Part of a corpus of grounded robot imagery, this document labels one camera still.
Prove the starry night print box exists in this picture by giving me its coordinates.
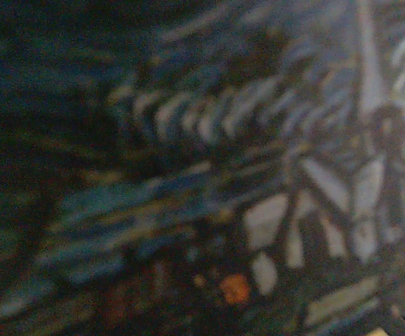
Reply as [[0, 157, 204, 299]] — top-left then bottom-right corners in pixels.
[[0, 0, 405, 336]]

